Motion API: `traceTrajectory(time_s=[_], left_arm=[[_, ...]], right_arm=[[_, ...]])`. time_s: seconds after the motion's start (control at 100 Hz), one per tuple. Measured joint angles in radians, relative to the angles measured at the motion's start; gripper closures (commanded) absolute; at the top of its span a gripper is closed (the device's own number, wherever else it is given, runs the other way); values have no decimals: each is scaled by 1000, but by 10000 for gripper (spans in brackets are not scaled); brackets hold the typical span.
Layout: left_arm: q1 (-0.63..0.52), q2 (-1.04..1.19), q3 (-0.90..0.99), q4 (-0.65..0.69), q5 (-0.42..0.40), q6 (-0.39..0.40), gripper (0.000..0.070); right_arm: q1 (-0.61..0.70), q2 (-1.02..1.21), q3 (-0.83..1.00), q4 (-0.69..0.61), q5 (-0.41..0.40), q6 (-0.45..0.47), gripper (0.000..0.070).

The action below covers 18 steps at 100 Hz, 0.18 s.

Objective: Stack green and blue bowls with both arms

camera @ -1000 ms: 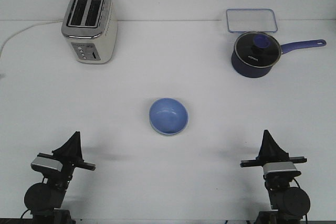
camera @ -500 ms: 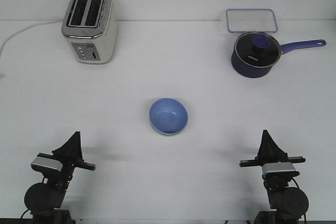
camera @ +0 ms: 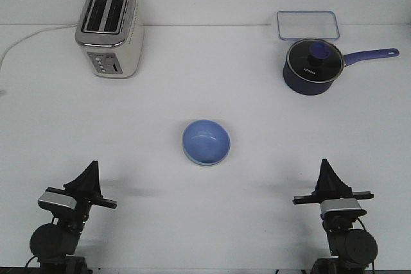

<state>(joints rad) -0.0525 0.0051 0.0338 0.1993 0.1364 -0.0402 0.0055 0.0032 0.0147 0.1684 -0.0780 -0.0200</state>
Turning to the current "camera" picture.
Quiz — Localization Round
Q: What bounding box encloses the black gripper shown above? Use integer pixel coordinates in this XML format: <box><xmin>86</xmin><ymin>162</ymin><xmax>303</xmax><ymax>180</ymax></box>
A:
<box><xmin>292</xmin><ymin>158</ymin><xmax>374</xmax><ymax>232</ymax></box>
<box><xmin>46</xmin><ymin>160</ymin><xmax>117</xmax><ymax>232</ymax></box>

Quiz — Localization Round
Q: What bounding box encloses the green bowl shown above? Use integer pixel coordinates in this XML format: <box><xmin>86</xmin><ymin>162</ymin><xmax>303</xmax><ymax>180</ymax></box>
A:
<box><xmin>184</xmin><ymin>152</ymin><xmax>229</xmax><ymax>167</ymax></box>

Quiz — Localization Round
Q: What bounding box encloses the blue bowl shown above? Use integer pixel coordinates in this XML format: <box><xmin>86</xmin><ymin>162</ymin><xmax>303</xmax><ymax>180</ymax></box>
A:
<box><xmin>182</xmin><ymin>119</ymin><xmax>231</xmax><ymax>163</ymax></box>

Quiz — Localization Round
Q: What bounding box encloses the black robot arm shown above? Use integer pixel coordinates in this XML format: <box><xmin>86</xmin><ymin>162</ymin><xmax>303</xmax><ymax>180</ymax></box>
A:
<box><xmin>29</xmin><ymin>160</ymin><xmax>117</xmax><ymax>273</ymax></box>
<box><xmin>292</xmin><ymin>158</ymin><xmax>378</xmax><ymax>273</ymax></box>

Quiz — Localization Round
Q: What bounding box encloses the glass pot lid blue knob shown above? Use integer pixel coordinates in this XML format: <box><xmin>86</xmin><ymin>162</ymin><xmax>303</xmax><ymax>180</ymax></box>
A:
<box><xmin>286</xmin><ymin>39</ymin><xmax>344</xmax><ymax>83</ymax></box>

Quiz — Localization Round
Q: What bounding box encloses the silver two-slot toaster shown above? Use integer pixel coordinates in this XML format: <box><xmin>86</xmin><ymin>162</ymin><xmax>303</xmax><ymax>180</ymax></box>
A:
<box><xmin>75</xmin><ymin>0</ymin><xmax>144</xmax><ymax>79</ymax></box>

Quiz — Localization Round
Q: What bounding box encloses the clear container blue-rimmed lid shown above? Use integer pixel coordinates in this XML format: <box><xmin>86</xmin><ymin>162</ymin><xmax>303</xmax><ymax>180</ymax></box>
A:
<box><xmin>276</xmin><ymin>10</ymin><xmax>340</xmax><ymax>40</ymax></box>

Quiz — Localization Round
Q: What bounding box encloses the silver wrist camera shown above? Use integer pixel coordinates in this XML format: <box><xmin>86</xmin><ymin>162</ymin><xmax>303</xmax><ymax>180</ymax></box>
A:
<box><xmin>320</xmin><ymin>198</ymin><xmax>367</xmax><ymax>216</ymax></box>
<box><xmin>38</xmin><ymin>191</ymin><xmax>77</xmax><ymax>210</ymax></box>

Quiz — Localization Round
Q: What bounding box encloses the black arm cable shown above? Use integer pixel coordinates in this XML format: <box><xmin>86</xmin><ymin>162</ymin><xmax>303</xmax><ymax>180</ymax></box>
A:
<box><xmin>353</xmin><ymin>218</ymin><xmax>378</xmax><ymax>274</ymax></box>

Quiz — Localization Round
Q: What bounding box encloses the blue saucepan with handle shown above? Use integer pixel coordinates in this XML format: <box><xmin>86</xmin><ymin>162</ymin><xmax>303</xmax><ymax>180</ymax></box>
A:
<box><xmin>283</xmin><ymin>48</ymin><xmax>399</xmax><ymax>96</ymax></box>

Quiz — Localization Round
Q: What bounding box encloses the white toaster power cable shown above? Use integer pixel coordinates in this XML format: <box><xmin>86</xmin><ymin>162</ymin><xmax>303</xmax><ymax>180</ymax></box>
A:
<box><xmin>0</xmin><ymin>24</ymin><xmax>80</xmax><ymax>69</ymax></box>

